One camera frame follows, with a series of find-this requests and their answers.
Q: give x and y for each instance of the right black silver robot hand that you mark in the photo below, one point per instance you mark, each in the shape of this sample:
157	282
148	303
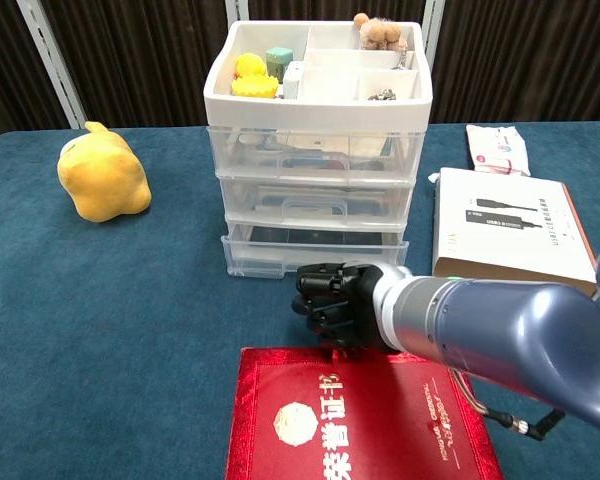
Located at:
345	305

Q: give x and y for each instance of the clear drawer with black item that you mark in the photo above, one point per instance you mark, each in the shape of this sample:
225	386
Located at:
260	257

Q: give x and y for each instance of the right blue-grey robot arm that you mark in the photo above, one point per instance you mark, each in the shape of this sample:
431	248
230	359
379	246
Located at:
505	330

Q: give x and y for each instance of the clear drawer with mixed items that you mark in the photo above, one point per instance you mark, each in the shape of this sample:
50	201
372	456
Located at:
315	155

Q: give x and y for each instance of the white compartment organizer box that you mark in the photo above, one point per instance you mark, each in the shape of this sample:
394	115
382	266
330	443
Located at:
320	112

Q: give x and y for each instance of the black flat device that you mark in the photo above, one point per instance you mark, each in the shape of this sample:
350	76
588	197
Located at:
315	235

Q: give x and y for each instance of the red certificate folder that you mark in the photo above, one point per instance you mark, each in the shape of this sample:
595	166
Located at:
360	420

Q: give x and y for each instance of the metal clips pile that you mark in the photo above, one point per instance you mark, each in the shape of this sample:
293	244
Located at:
381	95

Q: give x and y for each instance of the white tissue pack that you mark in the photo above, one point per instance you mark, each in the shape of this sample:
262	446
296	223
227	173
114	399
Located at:
497	147

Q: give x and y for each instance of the yellow gear-shaped lid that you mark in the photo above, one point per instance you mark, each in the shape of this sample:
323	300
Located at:
255	87

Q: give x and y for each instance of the blue felt table cloth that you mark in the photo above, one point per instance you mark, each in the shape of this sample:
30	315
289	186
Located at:
105	325

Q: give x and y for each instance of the green cube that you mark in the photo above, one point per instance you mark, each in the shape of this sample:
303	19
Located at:
280	62

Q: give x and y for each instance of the silver keyring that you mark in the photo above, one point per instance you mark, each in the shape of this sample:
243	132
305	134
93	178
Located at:
401	60

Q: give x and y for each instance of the yellow plush duck toy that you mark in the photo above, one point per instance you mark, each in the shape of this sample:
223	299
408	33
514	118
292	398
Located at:
102	175

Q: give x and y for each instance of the white frame post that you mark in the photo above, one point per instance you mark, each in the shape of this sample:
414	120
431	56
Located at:
432	27
50	60
236	10

